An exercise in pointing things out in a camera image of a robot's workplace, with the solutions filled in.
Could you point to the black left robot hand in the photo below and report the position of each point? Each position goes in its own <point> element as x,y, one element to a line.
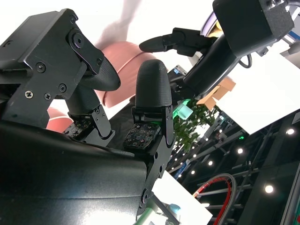
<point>211,63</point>

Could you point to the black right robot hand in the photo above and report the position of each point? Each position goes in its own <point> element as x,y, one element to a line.
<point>58,175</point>

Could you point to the pink plastic bowl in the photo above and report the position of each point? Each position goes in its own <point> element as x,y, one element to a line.
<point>57,119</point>
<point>122,82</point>
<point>114,50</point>

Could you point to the brown cardboard box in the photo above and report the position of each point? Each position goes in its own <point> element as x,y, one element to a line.
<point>225,86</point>

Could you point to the glowing green block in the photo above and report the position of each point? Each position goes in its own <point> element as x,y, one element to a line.
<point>184,111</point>

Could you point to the green leafy plant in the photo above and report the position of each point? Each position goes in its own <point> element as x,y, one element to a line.
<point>187,131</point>

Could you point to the green pole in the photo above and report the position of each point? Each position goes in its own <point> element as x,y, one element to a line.
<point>145,216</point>

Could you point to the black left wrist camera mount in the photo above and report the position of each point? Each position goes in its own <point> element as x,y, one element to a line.
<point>246,23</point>

